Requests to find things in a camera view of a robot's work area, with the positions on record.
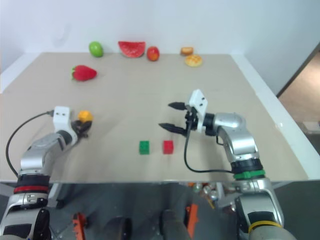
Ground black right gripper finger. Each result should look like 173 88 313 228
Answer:
167 101 188 111
158 122 188 137

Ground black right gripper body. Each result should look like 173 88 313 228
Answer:
184 104 200 138

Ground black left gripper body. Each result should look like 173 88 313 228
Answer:
70 120 84 141

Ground small orange toy fruit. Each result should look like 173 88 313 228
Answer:
77 110 94 123

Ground red cube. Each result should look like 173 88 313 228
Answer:
162 139 174 155

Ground green cube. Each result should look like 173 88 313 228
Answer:
138 140 151 156

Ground round yellow toy bun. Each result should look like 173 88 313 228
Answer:
184 54 203 68

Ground red toy strawberry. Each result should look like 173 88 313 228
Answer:
70 64 98 82

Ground red toy apple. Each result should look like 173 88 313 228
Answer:
146 46 161 62

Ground pile of shiny cans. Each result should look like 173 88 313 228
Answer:
188 182 236 209

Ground red toy watermelon slice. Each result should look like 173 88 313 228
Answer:
117 40 147 59

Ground green toy fruit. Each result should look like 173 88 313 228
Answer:
88 41 105 59

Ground orange clamp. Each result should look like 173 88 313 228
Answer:
71 212 88 235
184 203 199 238

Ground grey box on floor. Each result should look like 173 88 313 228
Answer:
302 120 320 134

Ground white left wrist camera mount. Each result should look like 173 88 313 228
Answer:
53 105 78 146

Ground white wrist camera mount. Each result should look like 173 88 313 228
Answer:
187 89 210 132
53 105 78 146

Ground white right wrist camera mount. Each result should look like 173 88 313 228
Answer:
187 89 210 132

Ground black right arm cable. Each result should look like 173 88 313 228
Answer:
183 106 235 174

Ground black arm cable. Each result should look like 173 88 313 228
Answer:
183 106 235 174
5 109 55 178

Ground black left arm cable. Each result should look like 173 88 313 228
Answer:
5 109 55 178

